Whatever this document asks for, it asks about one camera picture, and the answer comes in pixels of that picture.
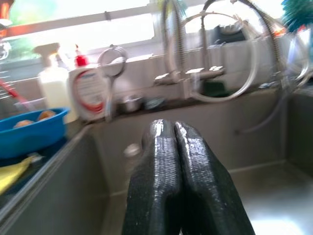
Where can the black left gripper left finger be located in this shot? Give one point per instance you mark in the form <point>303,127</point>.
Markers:
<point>156,171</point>

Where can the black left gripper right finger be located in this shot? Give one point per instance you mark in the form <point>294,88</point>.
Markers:
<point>200,176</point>

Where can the steel kitchen faucet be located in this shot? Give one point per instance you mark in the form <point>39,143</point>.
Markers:
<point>193,73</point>

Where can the stainless steel sink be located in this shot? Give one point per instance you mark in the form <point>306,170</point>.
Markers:
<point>256,151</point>

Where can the small steel bowl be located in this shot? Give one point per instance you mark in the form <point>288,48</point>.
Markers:
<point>130,104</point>

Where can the dark green sponge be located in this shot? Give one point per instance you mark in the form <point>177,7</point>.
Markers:
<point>214,87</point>

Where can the soap bottle red pump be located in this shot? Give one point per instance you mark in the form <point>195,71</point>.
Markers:
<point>86,93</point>

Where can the steel mesh strainer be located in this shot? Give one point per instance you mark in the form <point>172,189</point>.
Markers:
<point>113,61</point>

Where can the orange fruit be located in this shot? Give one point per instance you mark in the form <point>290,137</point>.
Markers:
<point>24,123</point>
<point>47,114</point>

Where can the white spray bottle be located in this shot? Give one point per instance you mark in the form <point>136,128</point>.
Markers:
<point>55,93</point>

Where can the blue plastic bowl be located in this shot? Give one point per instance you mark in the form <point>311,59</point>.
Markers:
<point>31,139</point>

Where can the yellow cleaning cloth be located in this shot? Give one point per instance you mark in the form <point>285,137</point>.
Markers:
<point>11,173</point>

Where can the steel spring faucet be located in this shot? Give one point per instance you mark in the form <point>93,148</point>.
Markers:
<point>276,36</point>

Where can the teal bristle brush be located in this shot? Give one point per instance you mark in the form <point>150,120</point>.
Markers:
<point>298,13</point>

